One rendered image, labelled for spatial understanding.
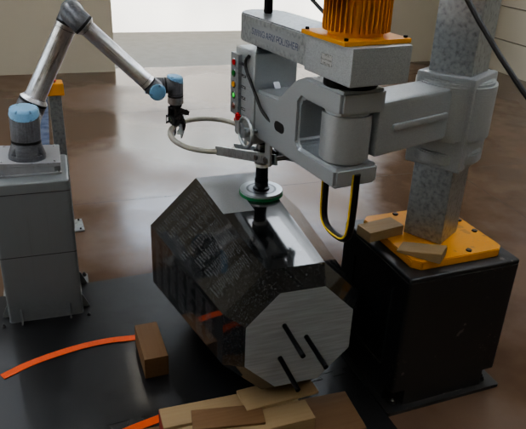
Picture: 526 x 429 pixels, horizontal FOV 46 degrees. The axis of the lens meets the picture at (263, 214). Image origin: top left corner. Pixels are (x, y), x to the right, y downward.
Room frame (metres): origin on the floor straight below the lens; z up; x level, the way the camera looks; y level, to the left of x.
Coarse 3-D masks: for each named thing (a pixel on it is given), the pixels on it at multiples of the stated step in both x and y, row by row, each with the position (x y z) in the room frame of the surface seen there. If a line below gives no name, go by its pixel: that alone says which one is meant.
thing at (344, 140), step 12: (324, 120) 2.21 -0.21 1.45; (336, 120) 2.16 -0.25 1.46; (348, 120) 2.15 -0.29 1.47; (360, 120) 2.16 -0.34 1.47; (324, 132) 2.20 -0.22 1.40; (336, 132) 2.16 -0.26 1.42; (348, 132) 2.15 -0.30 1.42; (360, 132) 2.16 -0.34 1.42; (324, 144) 2.20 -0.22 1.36; (336, 144) 2.16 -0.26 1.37; (348, 144) 2.15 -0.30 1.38; (360, 144) 2.17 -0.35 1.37; (324, 156) 2.19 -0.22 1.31; (336, 156) 2.16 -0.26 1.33; (348, 156) 2.15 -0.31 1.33; (360, 156) 2.17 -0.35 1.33
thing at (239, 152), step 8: (240, 144) 3.17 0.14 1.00; (224, 152) 3.08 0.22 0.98; (232, 152) 2.98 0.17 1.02; (240, 152) 2.90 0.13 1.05; (248, 152) 2.83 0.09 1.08; (256, 152) 2.75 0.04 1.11; (264, 152) 2.70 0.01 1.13; (248, 160) 2.83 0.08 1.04; (256, 160) 2.75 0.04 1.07; (264, 160) 2.61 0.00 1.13; (272, 160) 2.61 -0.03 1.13; (280, 160) 2.64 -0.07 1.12; (288, 160) 2.71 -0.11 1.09
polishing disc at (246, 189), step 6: (252, 180) 2.92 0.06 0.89; (240, 186) 2.84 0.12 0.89; (246, 186) 2.84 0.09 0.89; (252, 186) 2.84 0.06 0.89; (270, 186) 2.85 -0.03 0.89; (276, 186) 2.85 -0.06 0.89; (246, 192) 2.76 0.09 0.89; (252, 192) 2.77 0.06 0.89; (258, 192) 2.77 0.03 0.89; (264, 192) 2.77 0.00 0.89; (270, 192) 2.78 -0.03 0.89; (276, 192) 2.78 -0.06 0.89; (258, 198) 2.72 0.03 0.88; (264, 198) 2.72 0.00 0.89; (270, 198) 2.73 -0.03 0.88
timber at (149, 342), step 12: (144, 324) 2.69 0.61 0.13; (156, 324) 2.69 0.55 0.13; (144, 336) 2.58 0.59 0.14; (156, 336) 2.59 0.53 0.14; (144, 348) 2.49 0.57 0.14; (156, 348) 2.49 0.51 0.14; (144, 360) 2.40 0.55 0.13; (156, 360) 2.42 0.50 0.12; (168, 360) 2.44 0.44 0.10; (144, 372) 2.42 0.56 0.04; (156, 372) 2.42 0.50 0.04; (168, 372) 2.44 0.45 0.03
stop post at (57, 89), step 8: (56, 80) 4.07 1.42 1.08; (56, 88) 3.98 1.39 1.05; (56, 96) 3.99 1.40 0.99; (56, 104) 3.99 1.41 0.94; (56, 112) 3.99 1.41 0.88; (56, 120) 3.99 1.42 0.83; (56, 128) 3.98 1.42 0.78; (64, 128) 4.00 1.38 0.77; (56, 136) 3.98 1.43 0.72; (64, 136) 4.00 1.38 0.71; (56, 144) 3.98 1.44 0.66; (64, 144) 4.00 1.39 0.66; (64, 152) 4.00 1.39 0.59; (72, 208) 4.00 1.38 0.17; (80, 224) 4.06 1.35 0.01
